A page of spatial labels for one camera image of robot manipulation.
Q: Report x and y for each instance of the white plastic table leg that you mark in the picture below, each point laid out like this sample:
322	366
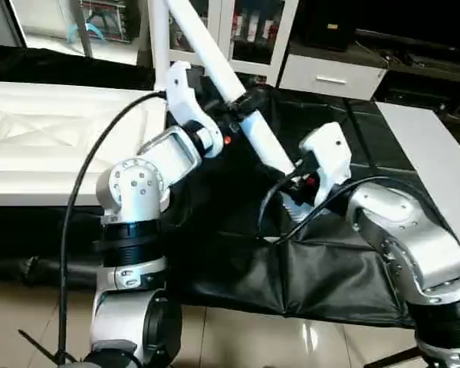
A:
159	38
215	54

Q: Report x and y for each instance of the white glass door cabinet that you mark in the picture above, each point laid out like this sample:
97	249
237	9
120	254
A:
261	31

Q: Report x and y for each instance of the white drawer unit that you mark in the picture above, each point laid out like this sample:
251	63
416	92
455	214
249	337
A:
330	79

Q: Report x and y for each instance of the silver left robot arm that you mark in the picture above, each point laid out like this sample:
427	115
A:
138	192

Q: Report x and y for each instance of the black work mat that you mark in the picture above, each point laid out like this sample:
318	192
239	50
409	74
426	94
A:
330	261

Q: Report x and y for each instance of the white flat panel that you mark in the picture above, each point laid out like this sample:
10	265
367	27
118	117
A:
422	146

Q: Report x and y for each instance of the white plastic table top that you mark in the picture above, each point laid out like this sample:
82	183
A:
46	153

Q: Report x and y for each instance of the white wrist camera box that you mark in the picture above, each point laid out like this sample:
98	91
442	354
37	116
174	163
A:
330	149
180	96

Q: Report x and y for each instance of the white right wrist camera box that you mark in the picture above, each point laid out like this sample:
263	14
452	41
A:
330	149

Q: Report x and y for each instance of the storage rack with items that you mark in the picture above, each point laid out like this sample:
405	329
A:
107	19

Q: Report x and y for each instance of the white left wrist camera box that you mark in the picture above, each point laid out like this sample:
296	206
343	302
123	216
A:
180	96

